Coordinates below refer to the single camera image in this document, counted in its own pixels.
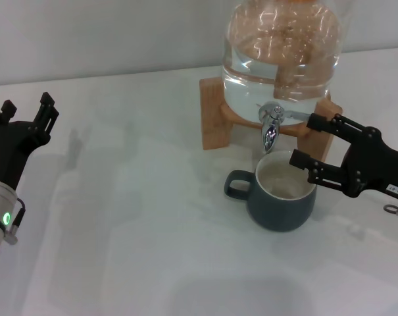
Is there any dark teal ceramic mug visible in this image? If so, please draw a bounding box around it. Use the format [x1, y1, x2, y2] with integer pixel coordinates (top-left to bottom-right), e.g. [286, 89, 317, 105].
[224, 149, 318, 233]

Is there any glass water dispenser jar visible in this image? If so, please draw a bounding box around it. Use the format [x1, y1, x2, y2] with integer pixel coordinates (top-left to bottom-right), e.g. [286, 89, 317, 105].
[220, 0, 344, 128]

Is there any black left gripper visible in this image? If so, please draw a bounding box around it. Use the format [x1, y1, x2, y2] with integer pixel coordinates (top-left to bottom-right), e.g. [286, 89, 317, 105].
[0, 92, 60, 192]

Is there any chrome faucet with lever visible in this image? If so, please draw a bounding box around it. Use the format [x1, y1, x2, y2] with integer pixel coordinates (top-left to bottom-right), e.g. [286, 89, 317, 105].
[256, 101, 313, 154]

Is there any wooden dispenser stand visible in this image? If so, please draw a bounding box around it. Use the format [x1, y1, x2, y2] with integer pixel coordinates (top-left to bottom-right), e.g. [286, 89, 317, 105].
[199, 78, 343, 165]

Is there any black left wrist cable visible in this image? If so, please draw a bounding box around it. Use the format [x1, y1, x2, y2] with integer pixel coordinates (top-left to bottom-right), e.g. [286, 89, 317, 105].
[6, 197, 26, 245]

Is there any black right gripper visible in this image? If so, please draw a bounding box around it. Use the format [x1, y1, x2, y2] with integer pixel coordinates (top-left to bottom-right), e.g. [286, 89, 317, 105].
[289, 113, 398, 205]

